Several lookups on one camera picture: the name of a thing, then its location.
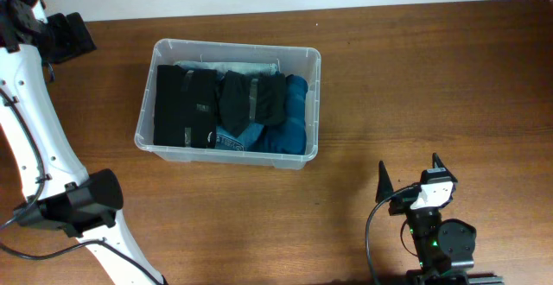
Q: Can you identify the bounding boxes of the teal garment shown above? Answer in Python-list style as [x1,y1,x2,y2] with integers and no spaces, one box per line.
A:
[249,74,308,155]

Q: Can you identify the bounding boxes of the dark blue jeans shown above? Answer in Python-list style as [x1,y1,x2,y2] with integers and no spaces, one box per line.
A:
[215,123,264,151]

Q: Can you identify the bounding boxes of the light blue jeans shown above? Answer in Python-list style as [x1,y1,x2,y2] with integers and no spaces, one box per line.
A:
[175,60,278,75]

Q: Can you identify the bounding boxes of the small black garment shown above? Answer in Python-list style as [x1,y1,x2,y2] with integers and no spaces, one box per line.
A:
[219,71,287,136]

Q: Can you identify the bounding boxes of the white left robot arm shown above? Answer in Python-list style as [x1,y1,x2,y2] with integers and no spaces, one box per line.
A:
[1,0,166,284]

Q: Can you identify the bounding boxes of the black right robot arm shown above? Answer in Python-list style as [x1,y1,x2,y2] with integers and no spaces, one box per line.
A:
[365,154,505,285]

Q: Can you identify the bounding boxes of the clear plastic storage box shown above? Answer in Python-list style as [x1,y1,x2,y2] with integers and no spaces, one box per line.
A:
[134,38,322,170]

